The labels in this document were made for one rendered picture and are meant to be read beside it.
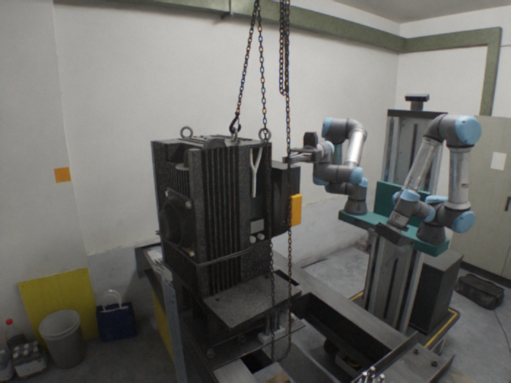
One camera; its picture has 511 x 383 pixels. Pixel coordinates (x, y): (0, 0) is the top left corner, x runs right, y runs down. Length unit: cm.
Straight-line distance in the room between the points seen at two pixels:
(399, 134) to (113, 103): 193
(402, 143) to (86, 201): 219
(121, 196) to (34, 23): 130
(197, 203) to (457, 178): 114
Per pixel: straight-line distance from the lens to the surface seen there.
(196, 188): 124
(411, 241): 171
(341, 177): 131
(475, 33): 393
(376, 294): 229
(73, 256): 250
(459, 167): 147
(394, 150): 189
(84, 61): 235
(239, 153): 133
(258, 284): 157
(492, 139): 362
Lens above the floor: 178
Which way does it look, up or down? 16 degrees down
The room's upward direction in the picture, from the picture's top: straight up
